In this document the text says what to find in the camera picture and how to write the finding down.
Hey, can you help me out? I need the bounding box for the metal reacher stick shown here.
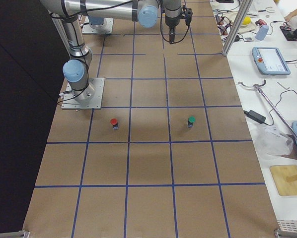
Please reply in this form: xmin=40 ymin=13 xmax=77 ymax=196
xmin=237 ymin=80 xmax=297 ymax=141

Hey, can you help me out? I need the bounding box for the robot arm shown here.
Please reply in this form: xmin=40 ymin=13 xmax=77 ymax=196
xmin=41 ymin=0 xmax=192 ymax=103

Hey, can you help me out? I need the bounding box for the black power adapter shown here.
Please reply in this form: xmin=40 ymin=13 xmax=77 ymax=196
xmin=243 ymin=110 xmax=266 ymax=124

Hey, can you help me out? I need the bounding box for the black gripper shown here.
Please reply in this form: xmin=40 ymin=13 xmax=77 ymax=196
xmin=165 ymin=9 xmax=181 ymax=44

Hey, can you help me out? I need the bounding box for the translucent blue cup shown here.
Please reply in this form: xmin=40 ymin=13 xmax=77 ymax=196
xmin=255 ymin=25 xmax=269 ymax=41

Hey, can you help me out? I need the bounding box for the wooden cutting board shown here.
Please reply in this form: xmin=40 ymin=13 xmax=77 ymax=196
xmin=270 ymin=165 xmax=297 ymax=196

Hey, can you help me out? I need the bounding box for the yellow lemon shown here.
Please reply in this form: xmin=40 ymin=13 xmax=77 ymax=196
xmin=241 ymin=16 xmax=251 ymax=27

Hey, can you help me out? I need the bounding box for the clear plastic bag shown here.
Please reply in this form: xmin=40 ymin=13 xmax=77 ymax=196
xmin=253 ymin=125 xmax=294 ymax=156

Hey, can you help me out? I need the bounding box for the green push button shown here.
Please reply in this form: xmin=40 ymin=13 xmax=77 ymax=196
xmin=187 ymin=116 xmax=196 ymax=128

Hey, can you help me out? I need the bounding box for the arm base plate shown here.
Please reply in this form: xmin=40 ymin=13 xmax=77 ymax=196
xmin=81 ymin=17 xmax=114 ymax=35
xmin=61 ymin=78 xmax=105 ymax=110

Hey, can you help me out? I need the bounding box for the aluminium frame post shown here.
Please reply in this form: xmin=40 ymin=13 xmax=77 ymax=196
xmin=222 ymin=0 xmax=253 ymax=56

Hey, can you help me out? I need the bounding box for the red push button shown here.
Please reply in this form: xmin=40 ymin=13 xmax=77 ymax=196
xmin=110 ymin=118 xmax=119 ymax=130

